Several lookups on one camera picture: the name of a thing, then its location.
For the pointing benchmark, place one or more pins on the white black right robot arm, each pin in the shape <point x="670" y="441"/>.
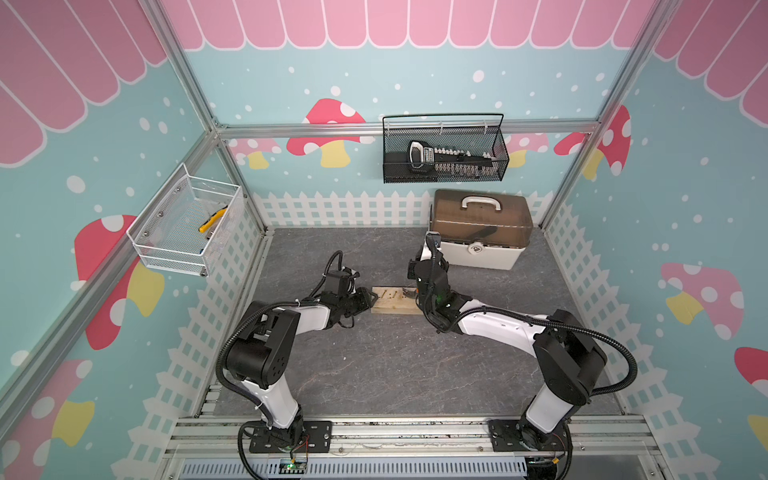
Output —
<point x="569" y="355"/>

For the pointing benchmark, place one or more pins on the small green circuit board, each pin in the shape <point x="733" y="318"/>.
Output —
<point x="292" y="467"/>

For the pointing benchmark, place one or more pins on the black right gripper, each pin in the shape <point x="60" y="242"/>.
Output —
<point x="415" y="265"/>

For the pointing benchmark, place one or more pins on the yellow tool in white basket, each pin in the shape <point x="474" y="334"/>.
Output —
<point x="212" y="221"/>

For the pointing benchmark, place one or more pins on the wooden block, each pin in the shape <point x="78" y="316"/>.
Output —
<point x="404" y="306"/>

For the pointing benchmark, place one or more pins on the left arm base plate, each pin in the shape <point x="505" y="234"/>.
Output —
<point x="302" y="436"/>

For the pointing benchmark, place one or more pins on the white storage box brown lid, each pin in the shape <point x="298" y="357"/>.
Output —
<point x="480" y="230"/>

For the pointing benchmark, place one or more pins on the aluminium front rail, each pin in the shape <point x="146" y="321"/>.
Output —
<point x="211" y="437"/>

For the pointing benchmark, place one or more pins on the black wire mesh basket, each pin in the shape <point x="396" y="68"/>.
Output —
<point x="475" y="132"/>

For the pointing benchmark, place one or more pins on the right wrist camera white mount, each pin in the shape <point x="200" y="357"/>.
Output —
<point x="432" y="245"/>

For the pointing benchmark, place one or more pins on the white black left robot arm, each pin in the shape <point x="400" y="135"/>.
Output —
<point x="253" y="360"/>

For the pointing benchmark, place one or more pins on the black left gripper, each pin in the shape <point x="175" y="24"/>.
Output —
<point x="365" y="303"/>

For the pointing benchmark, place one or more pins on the white wire mesh basket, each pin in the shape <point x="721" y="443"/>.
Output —
<point x="165" y="234"/>

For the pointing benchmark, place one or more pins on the socket set in black basket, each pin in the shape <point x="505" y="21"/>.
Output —
<point x="423" y="158"/>

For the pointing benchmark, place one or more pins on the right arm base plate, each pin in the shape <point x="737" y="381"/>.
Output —
<point x="514" y="435"/>

